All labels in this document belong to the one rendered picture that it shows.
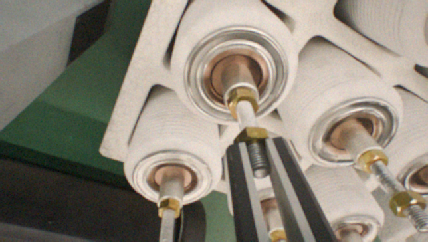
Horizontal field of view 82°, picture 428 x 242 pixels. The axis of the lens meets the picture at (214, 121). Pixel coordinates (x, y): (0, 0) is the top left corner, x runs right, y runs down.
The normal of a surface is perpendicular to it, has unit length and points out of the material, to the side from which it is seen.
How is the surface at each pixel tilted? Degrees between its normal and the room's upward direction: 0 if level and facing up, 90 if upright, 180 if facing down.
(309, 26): 0
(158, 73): 0
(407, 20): 58
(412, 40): 43
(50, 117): 0
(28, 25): 90
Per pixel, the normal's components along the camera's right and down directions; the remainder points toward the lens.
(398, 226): -0.89, -0.35
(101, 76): 0.04, 0.58
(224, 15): -0.11, -0.11
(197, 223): 0.43, -0.70
